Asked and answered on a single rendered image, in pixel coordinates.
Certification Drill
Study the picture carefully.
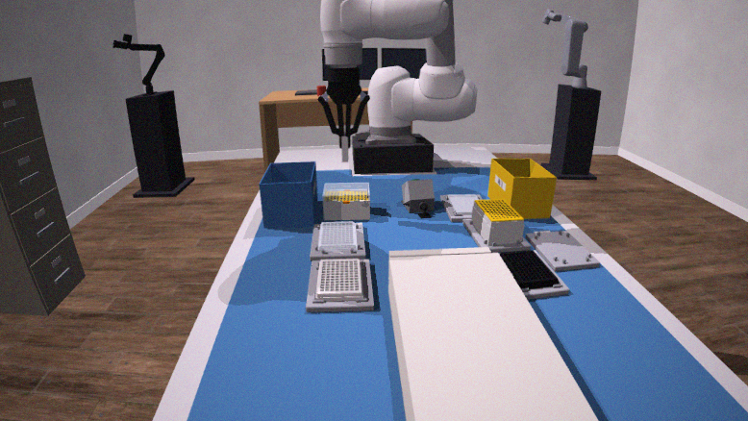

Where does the blue open-top bin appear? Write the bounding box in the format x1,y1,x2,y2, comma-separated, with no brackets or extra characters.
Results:
259,161,318,228

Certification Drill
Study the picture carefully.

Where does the blue bench mat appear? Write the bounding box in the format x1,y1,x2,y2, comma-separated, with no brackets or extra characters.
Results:
187,167,748,421

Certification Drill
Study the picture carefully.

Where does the yellow open-top bin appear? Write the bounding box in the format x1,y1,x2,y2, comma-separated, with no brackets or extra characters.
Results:
488,159,557,219

